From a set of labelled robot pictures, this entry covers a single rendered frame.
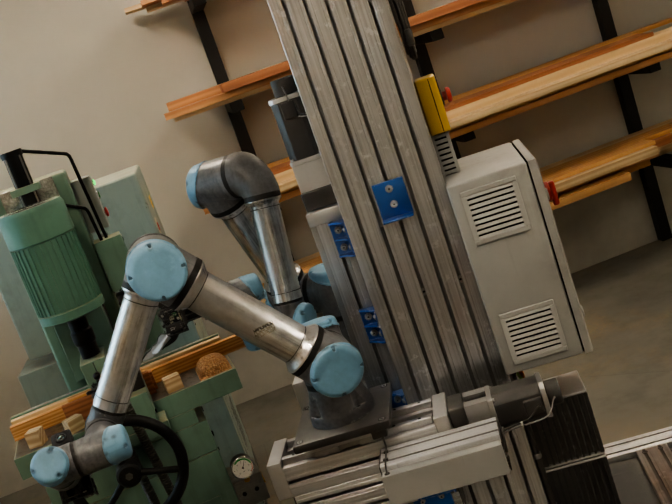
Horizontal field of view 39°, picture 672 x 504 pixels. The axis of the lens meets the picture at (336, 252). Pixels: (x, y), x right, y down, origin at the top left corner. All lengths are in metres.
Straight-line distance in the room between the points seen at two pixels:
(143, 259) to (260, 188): 0.59
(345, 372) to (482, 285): 0.41
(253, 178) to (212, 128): 2.51
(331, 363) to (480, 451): 0.36
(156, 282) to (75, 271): 0.71
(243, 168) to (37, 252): 0.57
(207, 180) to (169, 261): 0.61
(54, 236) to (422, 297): 0.96
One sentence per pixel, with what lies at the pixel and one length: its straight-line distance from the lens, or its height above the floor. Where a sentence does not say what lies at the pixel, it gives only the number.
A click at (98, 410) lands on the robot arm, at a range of 2.13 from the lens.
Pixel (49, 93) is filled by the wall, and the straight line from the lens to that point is 4.93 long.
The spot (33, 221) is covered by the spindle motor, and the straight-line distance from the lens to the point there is 2.55.
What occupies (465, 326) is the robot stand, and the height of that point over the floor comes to 0.89.
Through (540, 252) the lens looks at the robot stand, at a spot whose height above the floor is 1.02.
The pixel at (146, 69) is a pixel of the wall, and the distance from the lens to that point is 4.90.
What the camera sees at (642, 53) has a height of 1.07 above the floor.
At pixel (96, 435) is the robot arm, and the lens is 2.04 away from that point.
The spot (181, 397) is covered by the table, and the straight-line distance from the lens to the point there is 2.57.
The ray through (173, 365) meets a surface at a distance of 2.71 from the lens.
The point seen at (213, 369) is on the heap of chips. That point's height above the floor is 0.91.
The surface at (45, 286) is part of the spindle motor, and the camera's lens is 2.59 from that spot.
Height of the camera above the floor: 1.62
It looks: 12 degrees down
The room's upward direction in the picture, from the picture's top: 19 degrees counter-clockwise
